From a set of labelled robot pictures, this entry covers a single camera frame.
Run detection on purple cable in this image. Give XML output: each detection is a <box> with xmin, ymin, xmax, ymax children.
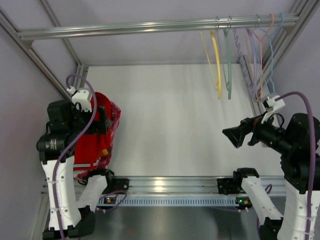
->
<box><xmin>274</xmin><ymin>91</ymin><xmax>315</xmax><ymax>240</ymax></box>
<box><xmin>53</xmin><ymin>73</ymin><xmax>97</xmax><ymax>238</ymax></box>

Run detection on yellow hanger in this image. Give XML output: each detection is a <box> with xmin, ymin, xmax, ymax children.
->
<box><xmin>200</xmin><ymin>30</ymin><xmax>222</xmax><ymax>100</ymax></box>

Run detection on green hanger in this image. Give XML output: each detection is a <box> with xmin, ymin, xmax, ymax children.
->
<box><xmin>223</xmin><ymin>28</ymin><xmax>232</xmax><ymax>100</ymax></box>

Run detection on red trousers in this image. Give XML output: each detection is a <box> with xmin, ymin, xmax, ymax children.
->
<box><xmin>73</xmin><ymin>92</ymin><xmax>113</xmax><ymax>172</ymax></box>

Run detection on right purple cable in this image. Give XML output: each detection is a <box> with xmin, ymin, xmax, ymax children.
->
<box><xmin>274</xmin><ymin>91</ymin><xmax>315</xmax><ymax>240</ymax></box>

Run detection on pink camouflage garment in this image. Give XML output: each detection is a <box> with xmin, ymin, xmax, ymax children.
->
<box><xmin>73</xmin><ymin>102</ymin><xmax>121</xmax><ymax>180</ymax></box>

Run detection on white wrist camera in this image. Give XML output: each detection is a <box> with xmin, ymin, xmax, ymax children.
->
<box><xmin>261</xmin><ymin>93</ymin><xmax>285</xmax><ymax>123</ymax></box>
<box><xmin>66</xmin><ymin>86</ymin><xmax>93</xmax><ymax>113</ymax></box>

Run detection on pink hanger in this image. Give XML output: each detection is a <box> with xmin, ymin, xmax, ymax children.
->
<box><xmin>251</xmin><ymin>13</ymin><xmax>275</xmax><ymax>100</ymax></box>

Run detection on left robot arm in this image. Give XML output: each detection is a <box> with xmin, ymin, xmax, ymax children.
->
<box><xmin>36</xmin><ymin>94</ymin><xmax>129</xmax><ymax>240</ymax></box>

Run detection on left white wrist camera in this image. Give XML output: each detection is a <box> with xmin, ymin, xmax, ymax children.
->
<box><xmin>66</xmin><ymin>86</ymin><xmax>93</xmax><ymax>113</ymax></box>

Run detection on aluminium hanging rail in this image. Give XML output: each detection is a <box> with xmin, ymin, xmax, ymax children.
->
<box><xmin>17</xmin><ymin>13</ymin><xmax>300</xmax><ymax>41</ymax></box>

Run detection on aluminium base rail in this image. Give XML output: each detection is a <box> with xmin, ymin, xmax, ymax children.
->
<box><xmin>41</xmin><ymin>175</ymin><xmax>287</xmax><ymax>195</ymax></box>

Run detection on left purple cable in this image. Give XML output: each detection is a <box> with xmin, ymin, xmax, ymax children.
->
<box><xmin>53</xmin><ymin>73</ymin><xmax>97</xmax><ymax>238</ymax></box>

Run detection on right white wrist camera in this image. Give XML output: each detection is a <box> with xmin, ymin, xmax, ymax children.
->
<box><xmin>261</xmin><ymin>93</ymin><xmax>285</xmax><ymax>123</ymax></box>

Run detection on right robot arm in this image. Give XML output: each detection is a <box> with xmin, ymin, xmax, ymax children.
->
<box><xmin>217</xmin><ymin>113</ymin><xmax>320</xmax><ymax>240</ymax></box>

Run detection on purple hanger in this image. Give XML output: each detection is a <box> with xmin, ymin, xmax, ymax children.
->
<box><xmin>232</xmin><ymin>28</ymin><xmax>258</xmax><ymax>99</ymax></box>

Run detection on orange camouflage garment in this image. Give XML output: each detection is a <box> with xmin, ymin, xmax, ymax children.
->
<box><xmin>101</xmin><ymin>148</ymin><xmax>109</xmax><ymax>156</ymax></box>

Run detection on grey slotted cable duct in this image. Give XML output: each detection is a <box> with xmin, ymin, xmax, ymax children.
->
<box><xmin>97</xmin><ymin>196</ymin><xmax>244</xmax><ymax>208</ymax></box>

